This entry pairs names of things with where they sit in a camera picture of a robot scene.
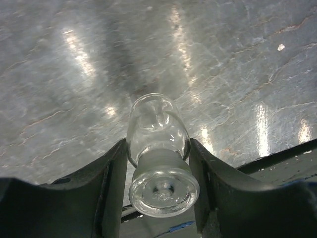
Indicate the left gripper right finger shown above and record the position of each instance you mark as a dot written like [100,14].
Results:
[252,198]

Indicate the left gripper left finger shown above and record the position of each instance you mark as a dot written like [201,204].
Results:
[84,204]

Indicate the small glass stopper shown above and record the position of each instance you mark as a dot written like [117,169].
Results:
[158,145]

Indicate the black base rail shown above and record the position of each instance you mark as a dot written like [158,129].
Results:
[284,161]

